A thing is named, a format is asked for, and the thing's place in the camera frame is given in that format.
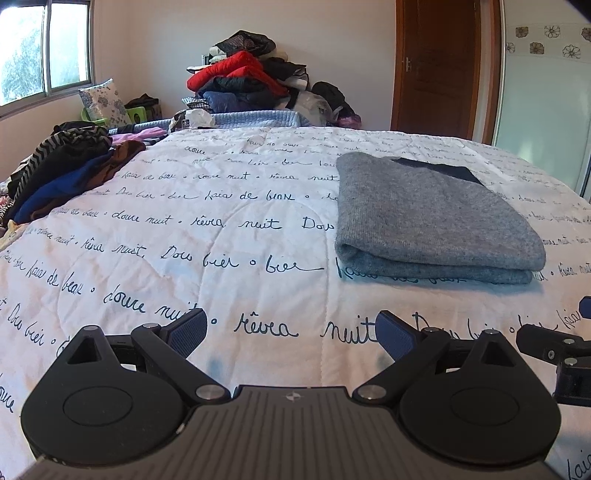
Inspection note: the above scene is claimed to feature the navy blue garment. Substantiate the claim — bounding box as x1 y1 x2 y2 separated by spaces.
13 151 116 224

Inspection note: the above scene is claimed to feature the brown wooden door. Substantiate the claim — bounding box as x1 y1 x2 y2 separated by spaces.
391 1 503 144

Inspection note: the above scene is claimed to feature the brown garment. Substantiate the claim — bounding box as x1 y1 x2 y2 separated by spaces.
27 138 147 222

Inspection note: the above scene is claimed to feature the red jacket on pile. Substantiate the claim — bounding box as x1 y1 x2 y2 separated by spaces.
186 51 288 97

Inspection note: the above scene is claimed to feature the green plastic chair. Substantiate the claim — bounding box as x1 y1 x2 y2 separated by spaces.
81 107 147 127

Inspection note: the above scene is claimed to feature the white quilt with script text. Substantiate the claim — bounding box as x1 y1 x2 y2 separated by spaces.
1 128 590 479

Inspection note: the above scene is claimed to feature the dark clothes pile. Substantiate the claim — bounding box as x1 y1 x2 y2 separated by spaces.
184 30 363 129

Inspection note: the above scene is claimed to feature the window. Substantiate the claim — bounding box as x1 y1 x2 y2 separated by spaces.
1 0 95 118

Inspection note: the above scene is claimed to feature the black white zigzag garment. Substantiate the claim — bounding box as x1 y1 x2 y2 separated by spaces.
7 122 112 203

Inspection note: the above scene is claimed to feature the white crumpled cloth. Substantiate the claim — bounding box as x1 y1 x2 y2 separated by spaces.
181 108 216 129

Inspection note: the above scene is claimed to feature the frosted glass wardrobe door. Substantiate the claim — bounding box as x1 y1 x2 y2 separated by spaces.
495 1 591 199

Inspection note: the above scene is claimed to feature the pink garment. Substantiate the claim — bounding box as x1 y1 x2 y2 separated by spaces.
111 127 168 146

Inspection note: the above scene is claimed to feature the grey knit sweater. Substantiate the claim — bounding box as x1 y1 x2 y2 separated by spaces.
335 152 546 285

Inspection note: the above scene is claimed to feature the light blue quilted blanket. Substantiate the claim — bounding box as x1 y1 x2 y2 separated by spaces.
109 110 311 135

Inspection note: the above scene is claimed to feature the floral white pillow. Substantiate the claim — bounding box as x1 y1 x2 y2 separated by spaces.
78 79 131 128

